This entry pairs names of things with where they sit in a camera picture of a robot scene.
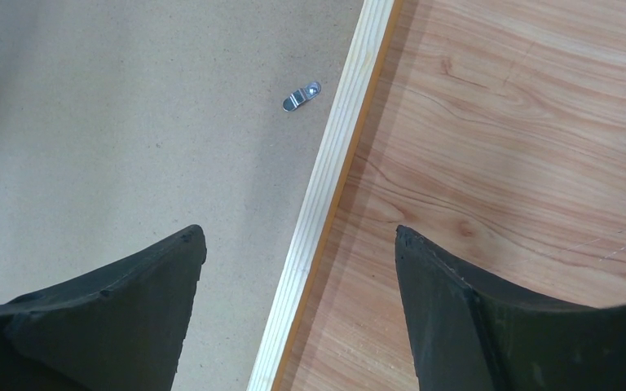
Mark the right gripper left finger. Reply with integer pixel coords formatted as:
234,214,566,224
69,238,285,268
0,225,207,390

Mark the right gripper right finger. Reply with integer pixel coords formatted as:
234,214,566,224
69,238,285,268
395,226,626,390

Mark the wooden picture frame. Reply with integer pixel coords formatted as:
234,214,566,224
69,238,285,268
0,0,406,391

